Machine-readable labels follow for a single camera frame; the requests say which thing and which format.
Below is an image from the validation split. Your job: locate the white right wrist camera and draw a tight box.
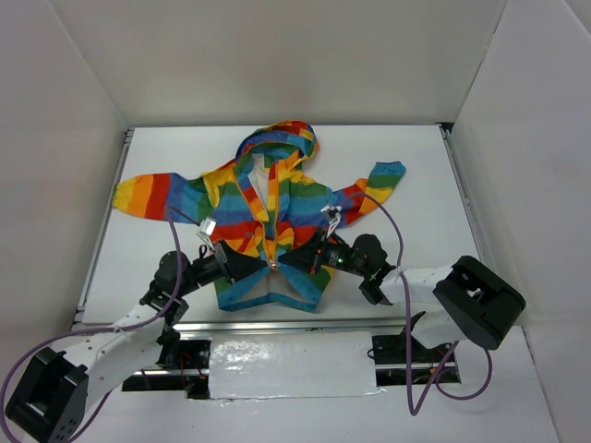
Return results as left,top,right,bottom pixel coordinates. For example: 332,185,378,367
320,205,342,229

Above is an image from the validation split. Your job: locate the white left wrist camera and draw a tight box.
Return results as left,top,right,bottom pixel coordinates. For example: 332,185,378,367
197,216,216,242

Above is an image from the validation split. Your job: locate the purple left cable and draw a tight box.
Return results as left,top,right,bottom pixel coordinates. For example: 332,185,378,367
0,206,207,435

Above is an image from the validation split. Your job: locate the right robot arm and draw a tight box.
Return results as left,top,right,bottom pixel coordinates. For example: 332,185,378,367
279,231,526,361

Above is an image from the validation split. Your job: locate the rainbow striped hooded jacket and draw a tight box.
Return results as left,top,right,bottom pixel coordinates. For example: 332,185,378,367
112,121,406,312

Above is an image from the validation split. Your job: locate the purple cable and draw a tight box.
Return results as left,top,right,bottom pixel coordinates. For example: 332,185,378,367
339,192,494,416
0,206,207,435

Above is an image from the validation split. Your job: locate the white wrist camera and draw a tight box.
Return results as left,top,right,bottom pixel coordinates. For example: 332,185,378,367
320,205,342,229
197,216,216,242

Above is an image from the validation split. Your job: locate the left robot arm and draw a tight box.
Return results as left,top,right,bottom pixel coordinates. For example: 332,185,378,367
1,242,267,442

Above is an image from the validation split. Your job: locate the white foil covered panel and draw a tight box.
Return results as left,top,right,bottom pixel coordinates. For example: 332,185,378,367
209,331,380,400

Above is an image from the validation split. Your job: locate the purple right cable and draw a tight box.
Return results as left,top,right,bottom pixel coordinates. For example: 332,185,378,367
339,192,494,416

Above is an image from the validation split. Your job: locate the aluminium table frame rail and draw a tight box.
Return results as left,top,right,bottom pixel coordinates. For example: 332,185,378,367
75,126,484,331

